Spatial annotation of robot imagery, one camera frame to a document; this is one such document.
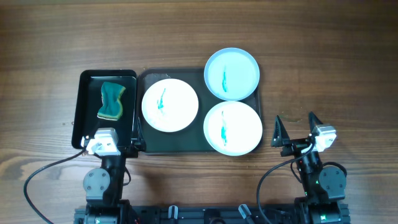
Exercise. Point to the green yellow sponge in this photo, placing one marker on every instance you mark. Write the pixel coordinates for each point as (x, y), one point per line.
(112, 108)

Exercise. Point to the small black water tray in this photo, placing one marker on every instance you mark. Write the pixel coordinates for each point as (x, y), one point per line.
(89, 102)

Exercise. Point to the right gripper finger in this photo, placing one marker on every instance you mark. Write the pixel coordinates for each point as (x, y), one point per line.
(313, 120)
(280, 135)

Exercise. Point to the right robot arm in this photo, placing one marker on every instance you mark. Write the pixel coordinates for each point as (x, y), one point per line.
(323, 183)

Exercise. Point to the white plate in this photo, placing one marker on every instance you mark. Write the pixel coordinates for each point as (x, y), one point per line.
(232, 128)
(170, 105)
(231, 74)

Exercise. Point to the large black serving tray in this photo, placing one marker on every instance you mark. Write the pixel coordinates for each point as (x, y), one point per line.
(190, 140)

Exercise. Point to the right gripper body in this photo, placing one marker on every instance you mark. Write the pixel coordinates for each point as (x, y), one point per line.
(295, 146)

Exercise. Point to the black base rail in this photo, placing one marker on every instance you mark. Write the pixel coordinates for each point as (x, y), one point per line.
(279, 213)

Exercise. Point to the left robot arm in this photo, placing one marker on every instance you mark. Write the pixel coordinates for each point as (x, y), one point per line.
(104, 185)

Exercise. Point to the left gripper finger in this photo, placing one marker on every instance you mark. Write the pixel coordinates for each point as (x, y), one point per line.
(92, 131)
(137, 134)

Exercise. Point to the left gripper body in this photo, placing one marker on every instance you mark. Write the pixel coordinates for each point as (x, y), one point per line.
(130, 150)

